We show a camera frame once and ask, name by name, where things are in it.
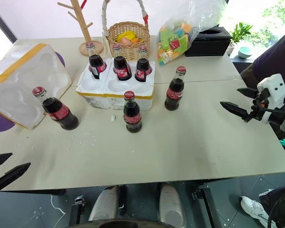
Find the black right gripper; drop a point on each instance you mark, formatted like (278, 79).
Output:
(259, 107)

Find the black tissue box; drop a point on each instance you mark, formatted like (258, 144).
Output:
(209, 45)

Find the glass cola bottle red cap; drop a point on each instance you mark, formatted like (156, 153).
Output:
(142, 67)
(121, 67)
(59, 112)
(175, 91)
(132, 116)
(95, 62)

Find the white foam block yellow tape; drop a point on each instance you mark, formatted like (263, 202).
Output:
(19, 78)

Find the white foam bottle tray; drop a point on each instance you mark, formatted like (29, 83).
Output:
(102, 89)

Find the teal bowl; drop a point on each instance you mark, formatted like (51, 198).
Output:
(244, 52)

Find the person in dark clothes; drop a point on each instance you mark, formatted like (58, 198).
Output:
(273, 54)

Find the green plant in white pot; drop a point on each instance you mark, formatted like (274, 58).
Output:
(238, 32)

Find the plastic bag of colourful blocks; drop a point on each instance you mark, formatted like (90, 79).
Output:
(175, 45)

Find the silver rounded shape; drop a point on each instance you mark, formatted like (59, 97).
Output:
(172, 204)
(104, 204)

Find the white sneaker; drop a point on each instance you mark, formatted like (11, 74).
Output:
(254, 207)

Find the yellow toy fruit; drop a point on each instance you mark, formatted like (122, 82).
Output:
(126, 35)

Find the wooden branch stand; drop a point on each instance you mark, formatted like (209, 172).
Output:
(86, 33)

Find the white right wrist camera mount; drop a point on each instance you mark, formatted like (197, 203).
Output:
(276, 89)

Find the black window frame post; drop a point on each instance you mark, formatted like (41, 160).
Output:
(3, 23)

